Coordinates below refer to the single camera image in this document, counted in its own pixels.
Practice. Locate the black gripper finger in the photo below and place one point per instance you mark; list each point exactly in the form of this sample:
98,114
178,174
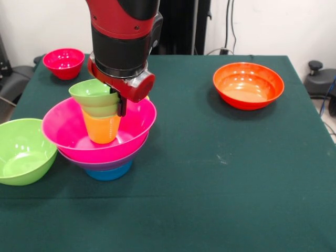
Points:
113,90
122,106

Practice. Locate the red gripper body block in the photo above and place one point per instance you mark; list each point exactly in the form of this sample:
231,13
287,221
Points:
131,90

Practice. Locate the small green bowl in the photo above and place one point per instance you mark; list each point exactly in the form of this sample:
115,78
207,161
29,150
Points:
92,101

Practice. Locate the pale yellow translucent cup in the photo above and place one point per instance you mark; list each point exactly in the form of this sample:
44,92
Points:
102,130

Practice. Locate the large pink bowl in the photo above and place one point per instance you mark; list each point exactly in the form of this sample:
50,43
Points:
65,126

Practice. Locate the purple bowl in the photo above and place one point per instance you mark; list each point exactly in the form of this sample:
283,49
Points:
105,166

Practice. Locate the large green bowl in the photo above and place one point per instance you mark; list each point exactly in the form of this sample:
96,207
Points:
23,155

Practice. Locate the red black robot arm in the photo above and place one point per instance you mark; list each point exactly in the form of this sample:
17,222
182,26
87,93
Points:
120,39

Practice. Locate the small pink-red bowl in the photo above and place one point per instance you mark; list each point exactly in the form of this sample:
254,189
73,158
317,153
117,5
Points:
63,63

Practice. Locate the blue bowl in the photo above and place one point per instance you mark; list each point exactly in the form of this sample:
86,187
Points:
107,174

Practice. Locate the black grey floor stand base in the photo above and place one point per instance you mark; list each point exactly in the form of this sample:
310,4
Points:
15,78
320,81

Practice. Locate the orange bowl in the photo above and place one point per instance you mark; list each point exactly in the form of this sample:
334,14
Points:
246,89

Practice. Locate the dark green table cloth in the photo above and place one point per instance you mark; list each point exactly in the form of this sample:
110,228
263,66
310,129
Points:
168,215

